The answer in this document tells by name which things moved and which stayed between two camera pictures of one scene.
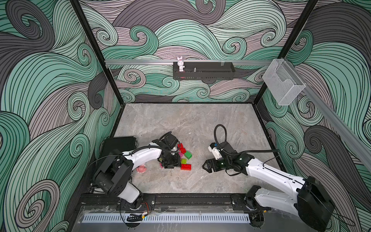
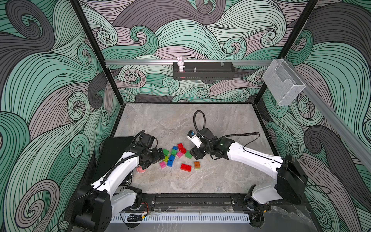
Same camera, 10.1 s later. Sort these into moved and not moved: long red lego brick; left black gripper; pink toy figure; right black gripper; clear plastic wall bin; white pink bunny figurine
Moved: left black gripper; right black gripper
Not moved: clear plastic wall bin; long red lego brick; pink toy figure; white pink bunny figurine
